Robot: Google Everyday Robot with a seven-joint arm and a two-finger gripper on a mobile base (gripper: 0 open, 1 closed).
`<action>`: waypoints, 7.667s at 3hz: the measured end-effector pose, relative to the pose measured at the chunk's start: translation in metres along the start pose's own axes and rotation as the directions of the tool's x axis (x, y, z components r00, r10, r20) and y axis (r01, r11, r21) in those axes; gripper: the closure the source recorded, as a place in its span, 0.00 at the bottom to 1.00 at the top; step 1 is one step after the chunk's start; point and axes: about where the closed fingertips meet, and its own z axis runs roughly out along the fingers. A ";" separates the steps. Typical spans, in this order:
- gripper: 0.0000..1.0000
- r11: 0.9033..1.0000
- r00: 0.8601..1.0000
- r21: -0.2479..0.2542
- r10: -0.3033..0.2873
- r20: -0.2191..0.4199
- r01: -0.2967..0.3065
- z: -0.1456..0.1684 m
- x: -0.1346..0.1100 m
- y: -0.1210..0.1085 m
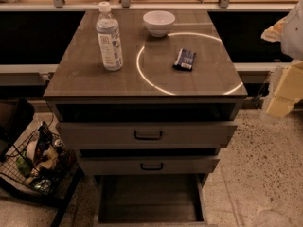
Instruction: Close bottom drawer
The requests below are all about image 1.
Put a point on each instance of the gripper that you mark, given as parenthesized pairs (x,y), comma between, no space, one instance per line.
(294,37)

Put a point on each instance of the grey bottom drawer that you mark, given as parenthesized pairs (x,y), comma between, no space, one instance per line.
(151,201)

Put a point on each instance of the grey drawer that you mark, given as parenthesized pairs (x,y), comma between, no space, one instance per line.
(151,201)
(154,135)
(148,165)

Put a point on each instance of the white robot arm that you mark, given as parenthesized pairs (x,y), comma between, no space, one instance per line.
(289,32)

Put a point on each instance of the grey drawer cabinet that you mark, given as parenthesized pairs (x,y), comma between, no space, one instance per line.
(147,88)

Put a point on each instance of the grey middle drawer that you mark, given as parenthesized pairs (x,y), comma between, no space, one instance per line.
(148,165)

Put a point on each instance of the grey top drawer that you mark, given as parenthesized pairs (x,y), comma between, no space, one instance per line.
(154,135)

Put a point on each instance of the dark blue snack packet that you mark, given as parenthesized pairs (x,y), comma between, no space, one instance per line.
(185,60)

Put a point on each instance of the white ceramic bowl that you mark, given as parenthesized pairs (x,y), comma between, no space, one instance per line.
(158,22)

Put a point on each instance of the clear plastic water bottle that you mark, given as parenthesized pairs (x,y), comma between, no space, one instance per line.
(107,28)

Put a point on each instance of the soda can in basket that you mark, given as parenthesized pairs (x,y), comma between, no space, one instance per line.
(58,144)

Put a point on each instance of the dark chip bag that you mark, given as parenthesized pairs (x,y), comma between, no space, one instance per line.
(44,140)

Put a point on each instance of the black chair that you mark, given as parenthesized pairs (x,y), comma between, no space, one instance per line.
(15,116)

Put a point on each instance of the green item in basket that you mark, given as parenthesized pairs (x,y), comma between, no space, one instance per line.
(24,165)

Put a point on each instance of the black cart frame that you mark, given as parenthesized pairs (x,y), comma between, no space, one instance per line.
(50,201)

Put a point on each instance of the black wire basket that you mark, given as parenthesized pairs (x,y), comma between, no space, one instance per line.
(47,172)

